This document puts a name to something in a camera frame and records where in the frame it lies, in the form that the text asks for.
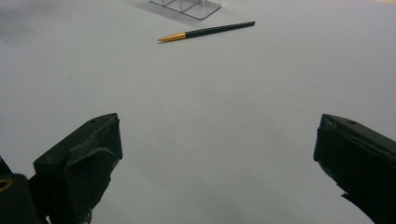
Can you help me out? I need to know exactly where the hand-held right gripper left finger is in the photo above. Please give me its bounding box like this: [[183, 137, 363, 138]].
[[33, 112, 123, 224]]

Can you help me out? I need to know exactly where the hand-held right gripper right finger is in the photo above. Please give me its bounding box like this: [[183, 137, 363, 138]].
[[313, 113, 396, 224]]

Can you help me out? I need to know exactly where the black pen with gold tip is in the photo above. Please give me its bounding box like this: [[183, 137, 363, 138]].
[[157, 21, 256, 43]]

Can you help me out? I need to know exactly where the clear acrylic pen holder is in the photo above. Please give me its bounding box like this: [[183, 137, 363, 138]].
[[148, 0, 222, 21]]

